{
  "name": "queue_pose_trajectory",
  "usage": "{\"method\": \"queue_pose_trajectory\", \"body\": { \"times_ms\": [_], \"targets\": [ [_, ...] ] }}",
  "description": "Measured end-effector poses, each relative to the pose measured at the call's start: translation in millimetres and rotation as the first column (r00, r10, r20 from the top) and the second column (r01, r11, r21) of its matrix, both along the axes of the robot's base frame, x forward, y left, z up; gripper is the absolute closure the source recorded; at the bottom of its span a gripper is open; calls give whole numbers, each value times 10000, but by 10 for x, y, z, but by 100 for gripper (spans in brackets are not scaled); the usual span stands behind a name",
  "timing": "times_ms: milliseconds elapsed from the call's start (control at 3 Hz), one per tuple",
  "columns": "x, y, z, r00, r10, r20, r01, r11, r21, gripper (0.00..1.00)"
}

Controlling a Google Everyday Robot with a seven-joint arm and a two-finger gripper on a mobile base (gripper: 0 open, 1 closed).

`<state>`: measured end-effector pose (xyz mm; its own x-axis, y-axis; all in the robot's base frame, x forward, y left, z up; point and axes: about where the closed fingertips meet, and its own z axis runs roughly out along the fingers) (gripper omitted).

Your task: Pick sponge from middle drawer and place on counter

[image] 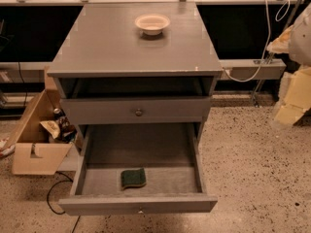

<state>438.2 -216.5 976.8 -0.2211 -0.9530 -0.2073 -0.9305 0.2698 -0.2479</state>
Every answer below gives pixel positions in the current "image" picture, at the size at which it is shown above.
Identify open cardboard box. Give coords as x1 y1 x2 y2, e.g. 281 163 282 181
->
5 66 78 175

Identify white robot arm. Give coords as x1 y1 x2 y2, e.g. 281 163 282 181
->
267 5 311 126

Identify grey drawer cabinet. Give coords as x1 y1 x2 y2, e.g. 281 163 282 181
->
48 3 222 142

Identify white hanging cable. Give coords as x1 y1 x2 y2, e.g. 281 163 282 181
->
223 0 292 83

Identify green and yellow sponge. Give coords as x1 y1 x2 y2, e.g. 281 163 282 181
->
121 168 147 189

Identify open grey middle drawer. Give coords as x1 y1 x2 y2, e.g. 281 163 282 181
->
59 123 217 216

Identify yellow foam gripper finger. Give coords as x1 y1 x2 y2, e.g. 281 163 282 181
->
267 26 293 53
274 67 311 125

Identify snack bags in box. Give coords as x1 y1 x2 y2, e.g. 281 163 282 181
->
40 108 77 144

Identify black floor cable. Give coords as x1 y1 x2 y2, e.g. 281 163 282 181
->
46 171 82 233

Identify grey wall rail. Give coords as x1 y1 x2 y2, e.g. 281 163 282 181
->
0 58 286 83

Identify metal diagonal pole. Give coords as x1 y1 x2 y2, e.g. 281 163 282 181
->
250 0 309 108

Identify closed grey top drawer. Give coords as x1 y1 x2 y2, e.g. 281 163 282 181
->
60 97 210 125

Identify white paper bowl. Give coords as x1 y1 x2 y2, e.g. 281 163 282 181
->
135 14 170 36

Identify red white floor item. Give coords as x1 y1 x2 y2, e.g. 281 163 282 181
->
0 138 15 158

